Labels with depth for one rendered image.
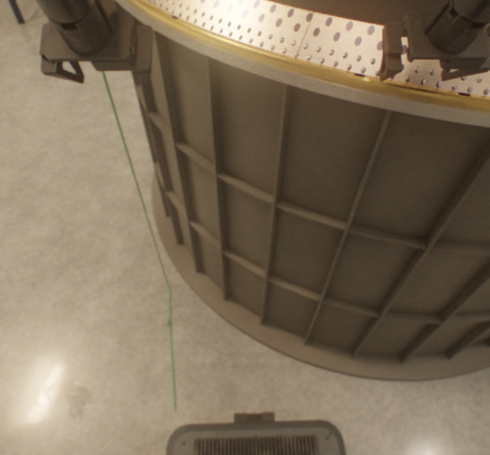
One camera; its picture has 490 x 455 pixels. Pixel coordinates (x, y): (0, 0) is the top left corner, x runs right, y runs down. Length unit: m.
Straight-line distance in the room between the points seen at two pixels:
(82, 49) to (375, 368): 1.45
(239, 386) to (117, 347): 0.52
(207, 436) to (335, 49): 1.06
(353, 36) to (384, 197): 0.36
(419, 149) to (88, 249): 1.59
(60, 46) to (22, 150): 2.21
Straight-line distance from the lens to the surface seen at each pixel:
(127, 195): 2.13
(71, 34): 0.48
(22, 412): 1.71
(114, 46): 0.50
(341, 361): 1.58
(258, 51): 0.72
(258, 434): 1.23
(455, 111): 0.68
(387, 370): 1.62
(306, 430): 1.25
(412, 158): 0.79
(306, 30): 0.72
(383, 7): 0.71
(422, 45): 0.54
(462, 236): 0.98
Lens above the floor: 1.48
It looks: 49 degrees down
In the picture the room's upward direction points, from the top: 1 degrees clockwise
